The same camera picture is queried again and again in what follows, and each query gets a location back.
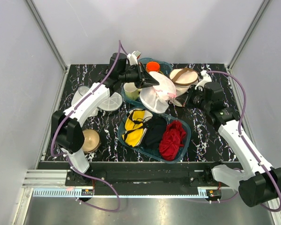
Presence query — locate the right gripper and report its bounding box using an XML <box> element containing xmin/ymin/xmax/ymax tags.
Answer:
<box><xmin>176</xmin><ymin>84</ymin><xmax>211</xmax><ymax>112</ymax></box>

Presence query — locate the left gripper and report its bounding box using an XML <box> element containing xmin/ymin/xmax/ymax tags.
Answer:
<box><xmin>118</xmin><ymin>61</ymin><xmax>159</xmax><ymax>89</ymax></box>

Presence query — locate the white mesh pink-zipper laundry bag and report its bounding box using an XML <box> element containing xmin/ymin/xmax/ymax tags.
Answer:
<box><xmin>139</xmin><ymin>72</ymin><xmax>176</xmax><ymax>114</ymax></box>

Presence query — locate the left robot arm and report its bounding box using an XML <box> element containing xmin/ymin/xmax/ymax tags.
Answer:
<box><xmin>51</xmin><ymin>52</ymin><xmax>159</xmax><ymax>186</ymax></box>

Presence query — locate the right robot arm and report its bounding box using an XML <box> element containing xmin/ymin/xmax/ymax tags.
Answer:
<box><xmin>187</xmin><ymin>82</ymin><xmax>281</xmax><ymax>211</ymax></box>

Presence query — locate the beige brown-trimmed round bag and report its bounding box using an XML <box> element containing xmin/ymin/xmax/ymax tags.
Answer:
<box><xmin>169</xmin><ymin>67</ymin><xmax>199</xmax><ymax>107</ymax></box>

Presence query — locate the yellow and black bra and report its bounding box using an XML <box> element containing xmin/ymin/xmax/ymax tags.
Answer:
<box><xmin>121</xmin><ymin>108</ymin><xmax>153</xmax><ymax>147</ymax></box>

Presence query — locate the white mesh grey-trimmed laundry bag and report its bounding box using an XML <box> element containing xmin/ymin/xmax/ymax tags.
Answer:
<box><xmin>71</xmin><ymin>86</ymin><xmax>123</xmax><ymax>117</ymax></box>

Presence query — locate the orange cup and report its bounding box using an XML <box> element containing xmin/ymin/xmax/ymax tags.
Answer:
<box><xmin>146</xmin><ymin>61</ymin><xmax>160</xmax><ymax>72</ymax></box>

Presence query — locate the teal tray with dishes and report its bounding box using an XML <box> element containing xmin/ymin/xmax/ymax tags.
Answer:
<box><xmin>120</xmin><ymin>57</ymin><xmax>173</xmax><ymax>107</ymax></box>

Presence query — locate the pale green mug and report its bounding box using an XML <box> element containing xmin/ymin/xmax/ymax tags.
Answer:
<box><xmin>124</xmin><ymin>82</ymin><xmax>141</xmax><ymax>100</ymax></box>

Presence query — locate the red garment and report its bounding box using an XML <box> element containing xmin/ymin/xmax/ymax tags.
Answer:
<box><xmin>159</xmin><ymin>120</ymin><xmax>186</xmax><ymax>161</ymax></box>

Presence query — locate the black garment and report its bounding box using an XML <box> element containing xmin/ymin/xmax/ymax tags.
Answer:
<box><xmin>142</xmin><ymin>117</ymin><xmax>167</xmax><ymax>150</ymax></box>

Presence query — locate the teal tray with clothes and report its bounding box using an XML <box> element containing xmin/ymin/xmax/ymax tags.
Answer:
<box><xmin>118</xmin><ymin>106</ymin><xmax>191</xmax><ymax>164</ymax></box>

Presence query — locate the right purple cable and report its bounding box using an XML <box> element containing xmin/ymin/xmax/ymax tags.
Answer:
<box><xmin>177</xmin><ymin>70</ymin><xmax>281</xmax><ymax>213</ymax></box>

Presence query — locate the purple cable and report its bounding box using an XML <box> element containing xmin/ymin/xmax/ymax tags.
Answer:
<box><xmin>50</xmin><ymin>39</ymin><xmax>129</xmax><ymax>211</ymax></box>
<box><xmin>177</xmin><ymin>70</ymin><xmax>281</xmax><ymax>213</ymax></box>

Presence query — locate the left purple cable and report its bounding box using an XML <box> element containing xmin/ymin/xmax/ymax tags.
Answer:
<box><xmin>50</xmin><ymin>39</ymin><xmax>129</xmax><ymax>211</ymax></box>

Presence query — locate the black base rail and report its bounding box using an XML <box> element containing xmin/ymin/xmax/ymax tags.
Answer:
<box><xmin>37</xmin><ymin>162</ymin><xmax>219</xmax><ymax>197</ymax></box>

